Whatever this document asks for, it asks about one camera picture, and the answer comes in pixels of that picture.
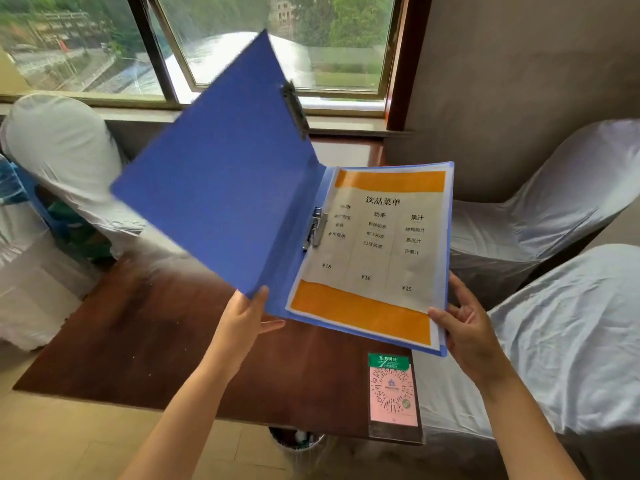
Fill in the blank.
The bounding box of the brown framed window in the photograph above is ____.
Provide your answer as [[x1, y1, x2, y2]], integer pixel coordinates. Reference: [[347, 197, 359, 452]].
[[0, 0, 434, 131]]

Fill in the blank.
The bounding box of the waste bin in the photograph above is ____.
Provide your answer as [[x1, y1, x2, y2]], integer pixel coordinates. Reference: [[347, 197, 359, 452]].
[[269, 427, 326, 452]]

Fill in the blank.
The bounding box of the pink and green code sign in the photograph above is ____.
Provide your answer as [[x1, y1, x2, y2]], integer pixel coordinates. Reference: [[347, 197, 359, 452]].
[[367, 352, 425, 444]]

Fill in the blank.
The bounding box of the white covered chair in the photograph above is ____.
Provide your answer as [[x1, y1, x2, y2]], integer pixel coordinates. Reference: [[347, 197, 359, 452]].
[[0, 202, 102, 351], [414, 244, 640, 441], [0, 93, 187, 260], [449, 119, 640, 311]]

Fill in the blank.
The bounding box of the blue clip folder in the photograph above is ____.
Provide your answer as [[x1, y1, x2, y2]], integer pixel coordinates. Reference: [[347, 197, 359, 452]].
[[110, 29, 455, 357]]

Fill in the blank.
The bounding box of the green cloth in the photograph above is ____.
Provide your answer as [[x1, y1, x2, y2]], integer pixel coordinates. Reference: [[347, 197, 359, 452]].
[[47, 200, 114, 258]]

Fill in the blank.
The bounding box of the person's right hand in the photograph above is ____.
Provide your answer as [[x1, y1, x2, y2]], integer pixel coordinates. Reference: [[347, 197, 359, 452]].
[[428, 273, 516, 390]]

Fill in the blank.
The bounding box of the person's left forearm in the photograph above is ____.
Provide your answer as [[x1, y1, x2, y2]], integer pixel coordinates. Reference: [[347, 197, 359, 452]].
[[120, 359, 237, 480]]

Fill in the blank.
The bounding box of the person's left hand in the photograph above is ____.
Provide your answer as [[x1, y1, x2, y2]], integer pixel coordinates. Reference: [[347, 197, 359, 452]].
[[205, 286, 286, 383]]

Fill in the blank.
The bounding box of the blue bag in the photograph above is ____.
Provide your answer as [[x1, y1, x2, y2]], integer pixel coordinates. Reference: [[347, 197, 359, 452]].
[[0, 155, 67, 241]]

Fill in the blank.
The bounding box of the orange and white menu sheet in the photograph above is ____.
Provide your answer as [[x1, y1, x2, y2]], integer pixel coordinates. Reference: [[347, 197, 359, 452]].
[[286, 165, 453, 351]]

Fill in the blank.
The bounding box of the person's right forearm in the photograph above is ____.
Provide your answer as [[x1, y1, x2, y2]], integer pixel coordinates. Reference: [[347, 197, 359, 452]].
[[479, 366, 586, 480]]

